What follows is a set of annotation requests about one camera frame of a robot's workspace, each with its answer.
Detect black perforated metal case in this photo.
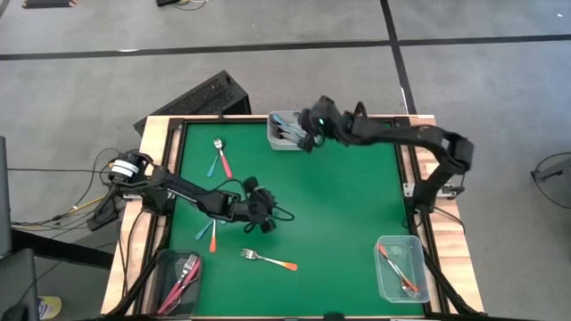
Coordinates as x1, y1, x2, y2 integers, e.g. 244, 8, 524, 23
133, 70, 253, 135

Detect black floor cable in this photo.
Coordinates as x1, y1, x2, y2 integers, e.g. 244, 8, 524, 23
7, 146, 120, 226

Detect green table mat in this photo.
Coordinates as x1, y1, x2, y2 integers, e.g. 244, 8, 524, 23
169, 122, 425, 317

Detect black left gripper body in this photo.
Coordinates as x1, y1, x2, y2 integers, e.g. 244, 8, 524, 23
235, 176, 279, 223

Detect wooden table border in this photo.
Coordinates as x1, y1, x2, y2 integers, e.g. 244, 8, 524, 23
101, 114, 485, 320

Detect dark clear plastic container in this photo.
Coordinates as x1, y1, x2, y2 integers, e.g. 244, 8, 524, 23
153, 249, 206, 318

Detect black aluminium table frame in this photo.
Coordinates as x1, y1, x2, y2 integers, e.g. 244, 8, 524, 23
133, 116, 451, 320

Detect black floor stand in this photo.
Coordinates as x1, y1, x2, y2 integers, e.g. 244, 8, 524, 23
0, 136, 115, 321

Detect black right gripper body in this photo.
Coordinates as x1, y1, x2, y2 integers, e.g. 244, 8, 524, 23
306, 94, 354, 143

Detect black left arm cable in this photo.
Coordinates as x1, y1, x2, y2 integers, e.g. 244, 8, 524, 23
218, 177, 296, 223

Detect white plastic bin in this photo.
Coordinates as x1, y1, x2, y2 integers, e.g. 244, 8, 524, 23
266, 110, 322, 152

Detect black power adapter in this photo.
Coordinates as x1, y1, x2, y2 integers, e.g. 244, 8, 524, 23
87, 195, 120, 232

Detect yellow floor cable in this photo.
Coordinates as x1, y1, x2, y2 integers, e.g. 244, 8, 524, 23
66, 195, 108, 214

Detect black device with cables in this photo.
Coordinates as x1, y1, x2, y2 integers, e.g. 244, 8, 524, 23
155, 0, 211, 11

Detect black bar with orange ends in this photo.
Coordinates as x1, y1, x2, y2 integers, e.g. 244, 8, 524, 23
21, 0, 79, 9

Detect pink handled silver fork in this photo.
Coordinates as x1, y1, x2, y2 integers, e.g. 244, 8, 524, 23
158, 262, 203, 317
156, 253, 199, 313
212, 136, 234, 179

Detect yellow and blue object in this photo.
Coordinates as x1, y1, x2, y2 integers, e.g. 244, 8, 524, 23
37, 294, 63, 320

